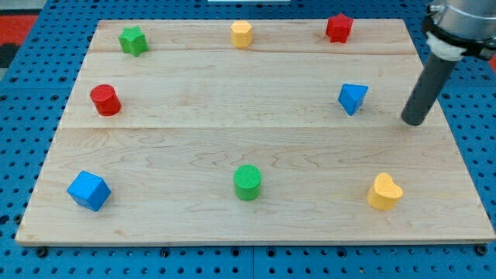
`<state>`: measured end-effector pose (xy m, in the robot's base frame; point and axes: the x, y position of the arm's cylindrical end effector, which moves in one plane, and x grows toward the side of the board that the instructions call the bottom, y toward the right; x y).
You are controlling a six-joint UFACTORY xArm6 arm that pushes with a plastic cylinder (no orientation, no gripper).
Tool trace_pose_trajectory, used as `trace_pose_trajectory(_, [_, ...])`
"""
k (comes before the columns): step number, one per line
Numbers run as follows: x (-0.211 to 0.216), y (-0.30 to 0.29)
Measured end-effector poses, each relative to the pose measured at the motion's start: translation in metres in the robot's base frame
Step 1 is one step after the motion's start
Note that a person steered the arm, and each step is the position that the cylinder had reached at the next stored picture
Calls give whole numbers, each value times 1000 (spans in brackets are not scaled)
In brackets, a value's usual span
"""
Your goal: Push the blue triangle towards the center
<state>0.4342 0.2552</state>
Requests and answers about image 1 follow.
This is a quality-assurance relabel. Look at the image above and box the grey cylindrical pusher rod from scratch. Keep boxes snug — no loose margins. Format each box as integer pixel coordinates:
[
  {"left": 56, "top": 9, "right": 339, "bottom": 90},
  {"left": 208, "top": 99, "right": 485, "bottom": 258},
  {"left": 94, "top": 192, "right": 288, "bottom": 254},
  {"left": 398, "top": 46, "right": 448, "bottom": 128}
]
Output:
[{"left": 401, "top": 53, "right": 457, "bottom": 126}]

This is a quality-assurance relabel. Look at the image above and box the blue triangle block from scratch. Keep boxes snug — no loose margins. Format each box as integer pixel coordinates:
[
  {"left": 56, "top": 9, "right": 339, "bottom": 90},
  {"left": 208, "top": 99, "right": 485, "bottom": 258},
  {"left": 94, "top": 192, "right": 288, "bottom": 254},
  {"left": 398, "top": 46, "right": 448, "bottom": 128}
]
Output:
[{"left": 338, "top": 84, "right": 368, "bottom": 115}]

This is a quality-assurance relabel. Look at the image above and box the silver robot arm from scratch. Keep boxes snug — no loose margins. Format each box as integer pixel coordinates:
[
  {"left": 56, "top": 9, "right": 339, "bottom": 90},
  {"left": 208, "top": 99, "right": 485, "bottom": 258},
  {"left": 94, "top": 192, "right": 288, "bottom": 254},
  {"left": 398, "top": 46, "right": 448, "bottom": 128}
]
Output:
[{"left": 401, "top": 0, "right": 495, "bottom": 126}]

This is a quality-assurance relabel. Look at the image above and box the red star block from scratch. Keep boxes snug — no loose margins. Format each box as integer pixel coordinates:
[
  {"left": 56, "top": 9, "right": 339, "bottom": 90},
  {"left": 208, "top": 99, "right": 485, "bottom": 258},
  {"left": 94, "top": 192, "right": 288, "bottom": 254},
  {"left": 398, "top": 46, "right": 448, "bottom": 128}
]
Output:
[{"left": 325, "top": 13, "right": 353, "bottom": 43}]

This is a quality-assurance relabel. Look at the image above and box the yellow heart block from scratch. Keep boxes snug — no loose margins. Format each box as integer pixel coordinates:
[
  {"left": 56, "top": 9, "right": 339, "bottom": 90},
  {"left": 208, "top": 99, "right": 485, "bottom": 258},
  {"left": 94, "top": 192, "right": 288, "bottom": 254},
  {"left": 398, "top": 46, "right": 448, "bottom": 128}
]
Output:
[{"left": 367, "top": 173, "right": 404, "bottom": 211}]

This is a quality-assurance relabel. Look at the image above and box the yellow hexagon block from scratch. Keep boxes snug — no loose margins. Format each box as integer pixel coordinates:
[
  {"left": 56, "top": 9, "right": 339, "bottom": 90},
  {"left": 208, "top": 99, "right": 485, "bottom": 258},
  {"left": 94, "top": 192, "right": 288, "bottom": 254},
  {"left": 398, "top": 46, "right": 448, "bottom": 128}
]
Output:
[{"left": 230, "top": 20, "right": 253, "bottom": 48}]

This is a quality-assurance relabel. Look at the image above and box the green cylinder block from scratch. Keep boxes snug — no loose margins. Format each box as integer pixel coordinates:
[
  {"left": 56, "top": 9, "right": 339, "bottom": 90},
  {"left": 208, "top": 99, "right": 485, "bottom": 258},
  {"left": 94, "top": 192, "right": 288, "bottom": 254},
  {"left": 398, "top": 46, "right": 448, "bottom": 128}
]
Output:
[{"left": 233, "top": 164, "right": 262, "bottom": 201}]

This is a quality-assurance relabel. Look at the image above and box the wooden board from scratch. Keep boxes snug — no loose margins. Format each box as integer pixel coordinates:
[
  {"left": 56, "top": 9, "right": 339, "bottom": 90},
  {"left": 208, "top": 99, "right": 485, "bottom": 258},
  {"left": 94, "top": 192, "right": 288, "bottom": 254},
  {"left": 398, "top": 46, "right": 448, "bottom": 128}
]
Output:
[{"left": 16, "top": 19, "right": 495, "bottom": 246}]

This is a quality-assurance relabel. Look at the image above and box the green star block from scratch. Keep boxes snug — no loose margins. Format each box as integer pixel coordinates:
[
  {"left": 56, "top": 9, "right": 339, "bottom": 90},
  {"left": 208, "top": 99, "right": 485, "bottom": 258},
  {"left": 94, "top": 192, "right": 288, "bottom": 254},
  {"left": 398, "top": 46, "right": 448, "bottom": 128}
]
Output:
[{"left": 118, "top": 26, "right": 149, "bottom": 57}]

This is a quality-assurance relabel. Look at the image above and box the red cylinder block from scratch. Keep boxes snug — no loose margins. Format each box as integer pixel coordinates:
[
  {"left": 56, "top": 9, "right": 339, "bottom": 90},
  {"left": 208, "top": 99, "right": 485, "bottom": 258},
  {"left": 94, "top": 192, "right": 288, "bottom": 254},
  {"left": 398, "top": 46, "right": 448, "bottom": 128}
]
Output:
[{"left": 90, "top": 84, "right": 122, "bottom": 116}]

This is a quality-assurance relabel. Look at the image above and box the blue cube block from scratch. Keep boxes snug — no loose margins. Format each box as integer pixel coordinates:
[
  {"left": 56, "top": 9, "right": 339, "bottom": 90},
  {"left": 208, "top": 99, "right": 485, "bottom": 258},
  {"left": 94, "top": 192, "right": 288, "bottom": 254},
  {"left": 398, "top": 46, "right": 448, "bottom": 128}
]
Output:
[{"left": 67, "top": 171, "right": 112, "bottom": 212}]

